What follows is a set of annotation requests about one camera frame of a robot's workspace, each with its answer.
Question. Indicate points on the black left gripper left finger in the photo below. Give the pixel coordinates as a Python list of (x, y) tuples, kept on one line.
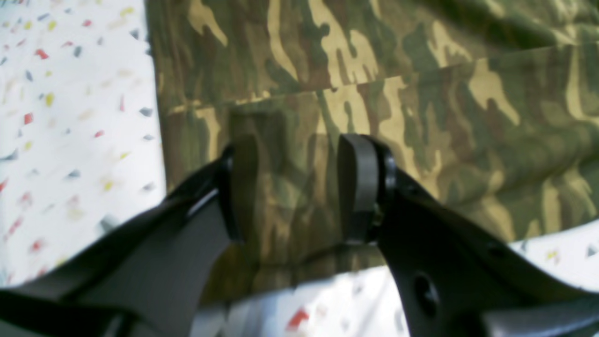
[(144, 278)]

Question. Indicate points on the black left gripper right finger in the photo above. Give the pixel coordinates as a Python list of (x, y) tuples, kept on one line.
[(454, 279)]

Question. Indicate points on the camouflage T-shirt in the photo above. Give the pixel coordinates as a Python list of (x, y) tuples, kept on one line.
[(491, 105)]

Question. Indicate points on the white speckled table cloth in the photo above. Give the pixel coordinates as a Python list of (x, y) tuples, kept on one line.
[(82, 152)]

